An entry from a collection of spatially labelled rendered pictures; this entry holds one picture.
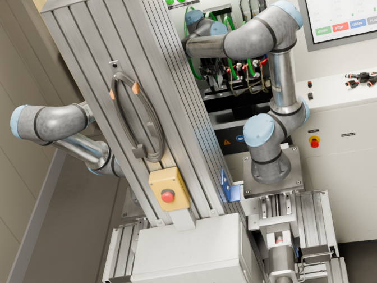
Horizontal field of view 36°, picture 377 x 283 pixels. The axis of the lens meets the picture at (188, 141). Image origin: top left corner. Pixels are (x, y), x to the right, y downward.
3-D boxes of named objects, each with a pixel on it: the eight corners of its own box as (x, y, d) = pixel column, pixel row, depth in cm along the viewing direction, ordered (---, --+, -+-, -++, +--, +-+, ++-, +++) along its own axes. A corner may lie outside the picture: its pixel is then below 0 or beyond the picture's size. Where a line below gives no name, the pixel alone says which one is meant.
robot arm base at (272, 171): (292, 179, 213) (286, 160, 207) (252, 187, 217) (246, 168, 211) (289, 153, 225) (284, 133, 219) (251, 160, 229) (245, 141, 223)
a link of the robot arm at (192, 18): (191, 20, 219) (178, 16, 225) (200, 45, 225) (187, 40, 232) (206, 9, 222) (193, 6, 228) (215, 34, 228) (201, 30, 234)
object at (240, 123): (159, 165, 286) (148, 141, 277) (161, 159, 289) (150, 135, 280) (284, 146, 268) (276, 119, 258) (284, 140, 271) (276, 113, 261)
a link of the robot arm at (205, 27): (210, 53, 215) (192, 46, 223) (231, 37, 219) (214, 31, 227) (204, 34, 211) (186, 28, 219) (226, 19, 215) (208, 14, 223)
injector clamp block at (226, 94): (211, 123, 292) (202, 100, 283) (214, 112, 299) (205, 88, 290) (278, 112, 282) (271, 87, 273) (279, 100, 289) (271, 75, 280)
